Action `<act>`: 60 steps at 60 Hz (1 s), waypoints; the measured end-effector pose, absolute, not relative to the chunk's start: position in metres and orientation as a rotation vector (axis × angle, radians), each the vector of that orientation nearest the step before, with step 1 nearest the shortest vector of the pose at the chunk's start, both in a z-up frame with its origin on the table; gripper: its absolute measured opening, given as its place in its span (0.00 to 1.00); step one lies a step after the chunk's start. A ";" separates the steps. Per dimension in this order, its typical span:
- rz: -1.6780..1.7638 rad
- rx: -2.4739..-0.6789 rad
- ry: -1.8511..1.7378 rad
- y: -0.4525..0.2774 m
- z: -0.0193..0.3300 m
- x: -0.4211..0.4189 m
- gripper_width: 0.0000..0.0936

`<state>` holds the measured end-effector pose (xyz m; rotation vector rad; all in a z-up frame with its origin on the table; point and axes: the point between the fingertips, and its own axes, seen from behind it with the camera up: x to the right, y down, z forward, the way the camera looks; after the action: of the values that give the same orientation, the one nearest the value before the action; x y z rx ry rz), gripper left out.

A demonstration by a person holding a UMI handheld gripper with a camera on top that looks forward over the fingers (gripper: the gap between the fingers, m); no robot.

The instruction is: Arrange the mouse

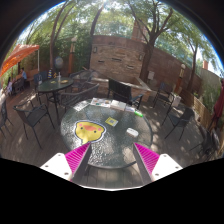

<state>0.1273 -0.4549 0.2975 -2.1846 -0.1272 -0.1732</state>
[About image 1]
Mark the black chair behind table left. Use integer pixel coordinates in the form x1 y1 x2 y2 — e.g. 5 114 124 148
59 82 99 109

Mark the black chair behind table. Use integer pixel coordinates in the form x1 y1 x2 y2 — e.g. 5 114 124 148
59 82 99 109
69 70 93 90

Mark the orange patio umbrella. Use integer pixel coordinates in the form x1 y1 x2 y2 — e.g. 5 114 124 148
0 44 39 77

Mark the white book stack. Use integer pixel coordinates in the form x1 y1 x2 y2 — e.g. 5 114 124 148
110 100 126 111

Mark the yellow sticky note pad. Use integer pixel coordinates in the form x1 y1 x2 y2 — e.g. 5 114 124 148
106 117 118 127

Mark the seated person in background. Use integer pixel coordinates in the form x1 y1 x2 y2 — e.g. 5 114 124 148
17 67 27 81

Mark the round glass patio table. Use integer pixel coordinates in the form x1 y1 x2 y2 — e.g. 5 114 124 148
61 100 153 168

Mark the black metal bench chair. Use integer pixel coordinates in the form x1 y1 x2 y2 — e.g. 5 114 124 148
107 79 143 108

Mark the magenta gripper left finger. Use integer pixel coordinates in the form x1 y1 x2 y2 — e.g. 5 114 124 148
41 143 91 183

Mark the black chair front left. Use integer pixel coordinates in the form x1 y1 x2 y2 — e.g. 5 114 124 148
13 99 56 150

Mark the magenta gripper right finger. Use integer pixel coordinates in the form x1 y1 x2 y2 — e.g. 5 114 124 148
133 143 182 184

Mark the black chair far right back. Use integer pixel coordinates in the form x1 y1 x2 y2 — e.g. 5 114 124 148
153 82 175 106

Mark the green marker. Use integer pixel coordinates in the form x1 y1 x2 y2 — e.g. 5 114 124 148
134 111 143 117

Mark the black chair far left edge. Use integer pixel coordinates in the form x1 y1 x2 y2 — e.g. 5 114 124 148
0 100 13 138

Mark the open magazine on table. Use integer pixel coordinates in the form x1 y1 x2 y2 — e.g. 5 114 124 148
91 98 111 108

